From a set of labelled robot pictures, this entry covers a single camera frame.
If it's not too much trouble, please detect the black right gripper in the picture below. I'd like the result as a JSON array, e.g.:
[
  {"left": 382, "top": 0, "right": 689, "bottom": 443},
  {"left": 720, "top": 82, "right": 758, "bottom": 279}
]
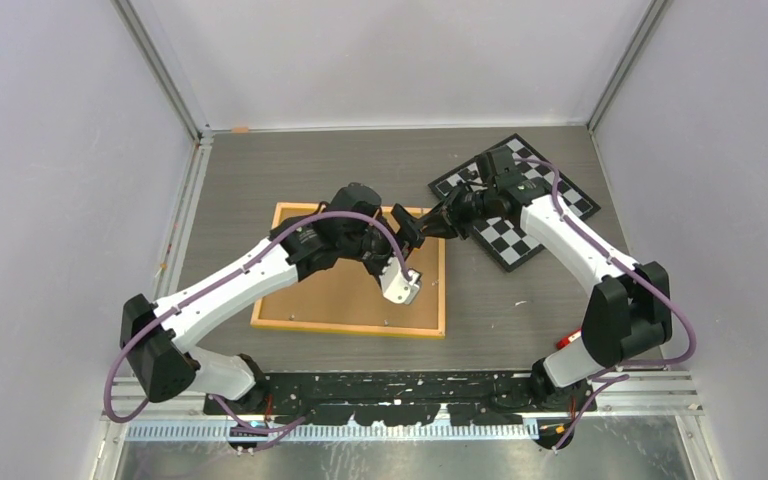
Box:
[{"left": 421, "top": 180, "right": 496, "bottom": 241}]

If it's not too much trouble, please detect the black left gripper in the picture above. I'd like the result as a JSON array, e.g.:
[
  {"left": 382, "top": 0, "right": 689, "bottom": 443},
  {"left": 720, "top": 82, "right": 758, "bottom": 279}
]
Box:
[{"left": 340, "top": 207, "right": 424, "bottom": 284}]

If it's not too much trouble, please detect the yellow picture frame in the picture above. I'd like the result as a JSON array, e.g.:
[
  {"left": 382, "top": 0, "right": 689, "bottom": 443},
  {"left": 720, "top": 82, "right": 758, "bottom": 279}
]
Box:
[{"left": 250, "top": 238, "right": 446, "bottom": 339}]

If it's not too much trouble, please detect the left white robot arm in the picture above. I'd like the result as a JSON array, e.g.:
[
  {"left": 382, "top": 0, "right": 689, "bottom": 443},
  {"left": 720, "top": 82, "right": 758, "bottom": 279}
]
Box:
[{"left": 121, "top": 184, "right": 420, "bottom": 414}]

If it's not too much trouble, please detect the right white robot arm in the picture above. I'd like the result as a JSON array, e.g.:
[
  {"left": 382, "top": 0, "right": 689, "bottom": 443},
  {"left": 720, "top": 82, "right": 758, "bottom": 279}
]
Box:
[{"left": 392, "top": 147, "right": 673, "bottom": 411}]

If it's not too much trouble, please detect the black white chessboard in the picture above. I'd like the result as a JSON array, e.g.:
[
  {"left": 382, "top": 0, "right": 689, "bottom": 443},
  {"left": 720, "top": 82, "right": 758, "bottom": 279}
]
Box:
[{"left": 428, "top": 133, "right": 602, "bottom": 274}]

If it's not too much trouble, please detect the red white grid block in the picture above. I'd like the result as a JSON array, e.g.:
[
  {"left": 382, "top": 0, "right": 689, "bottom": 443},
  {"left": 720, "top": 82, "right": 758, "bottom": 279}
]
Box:
[{"left": 555, "top": 329, "right": 581, "bottom": 350}]

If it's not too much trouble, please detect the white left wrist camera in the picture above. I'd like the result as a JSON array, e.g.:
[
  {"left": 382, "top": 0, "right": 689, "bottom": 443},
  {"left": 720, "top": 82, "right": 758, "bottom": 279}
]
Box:
[{"left": 379, "top": 266, "right": 421, "bottom": 305}]

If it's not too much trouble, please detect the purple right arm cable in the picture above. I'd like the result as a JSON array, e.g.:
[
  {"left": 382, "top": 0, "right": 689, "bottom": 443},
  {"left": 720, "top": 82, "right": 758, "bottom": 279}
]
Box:
[{"left": 513, "top": 155, "right": 698, "bottom": 453}]

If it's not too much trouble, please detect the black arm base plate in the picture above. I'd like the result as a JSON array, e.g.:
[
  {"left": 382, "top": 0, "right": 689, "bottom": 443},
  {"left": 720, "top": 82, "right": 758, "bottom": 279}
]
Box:
[{"left": 204, "top": 370, "right": 590, "bottom": 427}]

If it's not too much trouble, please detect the aluminium left side rail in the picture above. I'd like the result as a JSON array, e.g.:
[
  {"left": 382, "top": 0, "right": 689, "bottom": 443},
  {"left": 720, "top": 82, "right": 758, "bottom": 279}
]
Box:
[{"left": 149, "top": 132, "right": 215, "bottom": 299}]

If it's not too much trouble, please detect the aluminium rail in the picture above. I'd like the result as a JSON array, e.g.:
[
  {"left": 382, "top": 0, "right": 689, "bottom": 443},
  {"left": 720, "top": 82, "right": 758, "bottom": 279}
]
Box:
[
  {"left": 100, "top": 372, "right": 705, "bottom": 421},
  {"left": 149, "top": 132, "right": 215, "bottom": 299}
]

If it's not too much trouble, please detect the white slotted cable duct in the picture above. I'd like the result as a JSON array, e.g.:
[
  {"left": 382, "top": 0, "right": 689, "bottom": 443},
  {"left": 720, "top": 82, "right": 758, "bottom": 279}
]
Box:
[{"left": 125, "top": 419, "right": 539, "bottom": 442}]

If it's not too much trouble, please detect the aluminium front rail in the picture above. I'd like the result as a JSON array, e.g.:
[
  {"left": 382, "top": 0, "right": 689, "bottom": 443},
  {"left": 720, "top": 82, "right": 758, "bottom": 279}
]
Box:
[{"left": 100, "top": 372, "right": 705, "bottom": 421}]

